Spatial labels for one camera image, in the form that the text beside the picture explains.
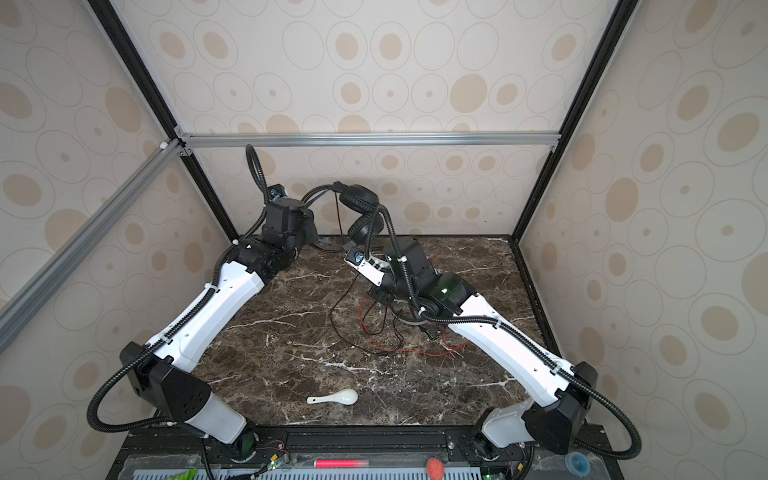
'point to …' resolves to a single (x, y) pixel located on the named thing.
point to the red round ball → (435, 468)
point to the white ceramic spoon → (345, 397)
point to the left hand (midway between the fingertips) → (311, 213)
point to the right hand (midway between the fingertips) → (371, 270)
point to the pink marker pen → (340, 463)
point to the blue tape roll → (578, 463)
